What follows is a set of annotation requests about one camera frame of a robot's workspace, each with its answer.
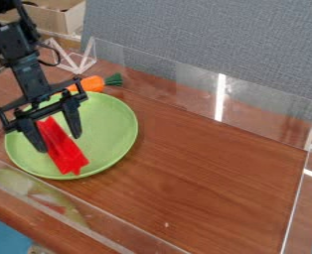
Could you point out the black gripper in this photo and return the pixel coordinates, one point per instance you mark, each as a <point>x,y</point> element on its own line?
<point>42,99</point>

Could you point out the red rectangular block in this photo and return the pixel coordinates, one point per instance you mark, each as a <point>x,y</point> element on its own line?
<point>62,149</point>

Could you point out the green round plate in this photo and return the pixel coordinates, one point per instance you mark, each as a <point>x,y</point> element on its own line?
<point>108,134</point>

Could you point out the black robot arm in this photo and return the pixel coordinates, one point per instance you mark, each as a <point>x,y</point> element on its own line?
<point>18,40</point>

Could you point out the orange toy carrot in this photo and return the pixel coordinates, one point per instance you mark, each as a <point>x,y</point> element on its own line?
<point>94,83</point>

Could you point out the wooden shelf unit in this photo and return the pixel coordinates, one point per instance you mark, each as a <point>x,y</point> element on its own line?
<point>66,41</point>

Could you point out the cardboard box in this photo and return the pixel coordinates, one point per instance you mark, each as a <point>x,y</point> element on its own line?
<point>57,16</point>

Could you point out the clear acrylic enclosure wall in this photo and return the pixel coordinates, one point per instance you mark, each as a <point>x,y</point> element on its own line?
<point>215,181</point>

